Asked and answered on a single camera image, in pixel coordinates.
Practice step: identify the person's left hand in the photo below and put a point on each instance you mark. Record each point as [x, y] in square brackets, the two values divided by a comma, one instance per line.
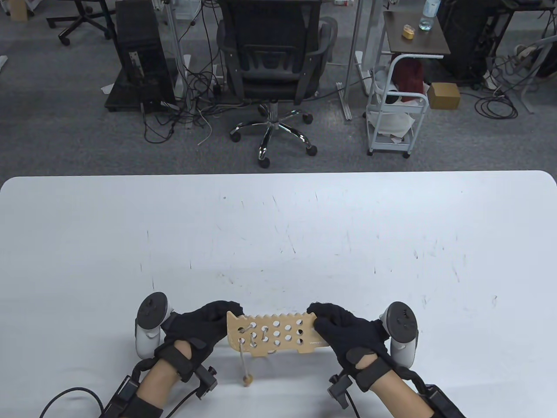
[196, 331]

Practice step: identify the person's right hand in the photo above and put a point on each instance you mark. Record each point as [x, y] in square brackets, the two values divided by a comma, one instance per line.
[352, 339]

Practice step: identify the wooden crocodile lacing toy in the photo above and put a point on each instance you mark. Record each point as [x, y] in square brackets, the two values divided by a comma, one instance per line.
[278, 339]

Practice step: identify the person's left forearm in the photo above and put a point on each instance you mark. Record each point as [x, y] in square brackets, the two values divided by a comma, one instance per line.
[159, 387]

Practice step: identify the person's right forearm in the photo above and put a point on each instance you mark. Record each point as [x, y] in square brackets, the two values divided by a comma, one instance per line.
[396, 398]

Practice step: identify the black grey left hand controller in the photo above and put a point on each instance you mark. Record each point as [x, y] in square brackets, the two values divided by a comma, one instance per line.
[150, 313]

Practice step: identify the black grey hand controller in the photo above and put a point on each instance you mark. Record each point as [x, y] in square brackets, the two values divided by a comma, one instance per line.
[400, 324]
[150, 313]

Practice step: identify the black grey right hand controller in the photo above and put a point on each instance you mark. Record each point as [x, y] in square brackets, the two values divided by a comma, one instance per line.
[400, 324]

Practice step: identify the black left glove sensor module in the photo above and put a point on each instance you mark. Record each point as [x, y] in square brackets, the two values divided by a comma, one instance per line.
[206, 381]

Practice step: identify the black glove sensor module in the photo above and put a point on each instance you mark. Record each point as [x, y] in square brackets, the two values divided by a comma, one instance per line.
[206, 381]
[339, 389]

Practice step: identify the black right glove sensor module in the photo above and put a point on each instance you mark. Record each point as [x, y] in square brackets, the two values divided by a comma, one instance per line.
[339, 389]

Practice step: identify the white cloth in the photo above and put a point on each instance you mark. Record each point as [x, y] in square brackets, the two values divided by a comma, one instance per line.
[391, 122]

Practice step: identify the white rolling cart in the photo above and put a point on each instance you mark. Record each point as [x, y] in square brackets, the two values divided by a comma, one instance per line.
[418, 126]

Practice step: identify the white paper sheet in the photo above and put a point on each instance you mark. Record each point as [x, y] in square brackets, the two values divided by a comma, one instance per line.
[107, 88]

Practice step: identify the brown cardboard box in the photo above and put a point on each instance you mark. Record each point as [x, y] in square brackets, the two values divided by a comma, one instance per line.
[444, 96]

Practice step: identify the dark red bag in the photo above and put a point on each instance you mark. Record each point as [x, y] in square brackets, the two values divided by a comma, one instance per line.
[409, 76]

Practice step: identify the black computer tower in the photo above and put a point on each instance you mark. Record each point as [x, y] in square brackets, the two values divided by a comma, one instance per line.
[139, 39]

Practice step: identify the grey desk leg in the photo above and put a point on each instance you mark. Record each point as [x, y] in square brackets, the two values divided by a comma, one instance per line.
[526, 98]

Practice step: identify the black mesh office chair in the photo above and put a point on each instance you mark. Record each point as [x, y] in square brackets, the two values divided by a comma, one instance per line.
[274, 39]

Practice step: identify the dark brown side table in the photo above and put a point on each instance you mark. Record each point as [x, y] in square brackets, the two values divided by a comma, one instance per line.
[420, 43]

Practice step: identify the small yellow case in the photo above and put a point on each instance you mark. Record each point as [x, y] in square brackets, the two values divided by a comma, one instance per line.
[407, 32]

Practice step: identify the black equipment cabinet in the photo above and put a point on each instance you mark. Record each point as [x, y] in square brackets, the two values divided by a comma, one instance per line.
[465, 39]

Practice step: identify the clear plastic box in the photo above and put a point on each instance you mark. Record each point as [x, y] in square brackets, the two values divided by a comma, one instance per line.
[187, 8]

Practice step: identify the white floor object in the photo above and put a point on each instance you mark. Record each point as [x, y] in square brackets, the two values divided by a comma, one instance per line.
[2, 63]

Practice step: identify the clear water bottle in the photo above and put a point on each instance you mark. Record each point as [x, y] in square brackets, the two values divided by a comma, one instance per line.
[428, 13]

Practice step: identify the black swivel chair base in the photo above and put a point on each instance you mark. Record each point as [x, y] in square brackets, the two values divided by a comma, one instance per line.
[82, 13]

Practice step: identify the small cardboard box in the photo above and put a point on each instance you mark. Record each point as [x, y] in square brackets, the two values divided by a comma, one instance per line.
[17, 9]

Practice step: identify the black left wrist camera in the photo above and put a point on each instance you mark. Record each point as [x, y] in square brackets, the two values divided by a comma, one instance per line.
[124, 396]

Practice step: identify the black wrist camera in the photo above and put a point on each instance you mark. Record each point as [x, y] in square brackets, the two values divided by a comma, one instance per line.
[124, 396]
[441, 402]

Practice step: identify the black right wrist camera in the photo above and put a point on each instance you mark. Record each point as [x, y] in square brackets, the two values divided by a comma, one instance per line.
[441, 402]

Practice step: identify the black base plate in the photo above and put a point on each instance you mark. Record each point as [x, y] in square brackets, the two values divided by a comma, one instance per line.
[119, 98]

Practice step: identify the aluminium frame post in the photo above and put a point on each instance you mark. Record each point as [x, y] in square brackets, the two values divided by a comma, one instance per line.
[353, 43]
[174, 43]

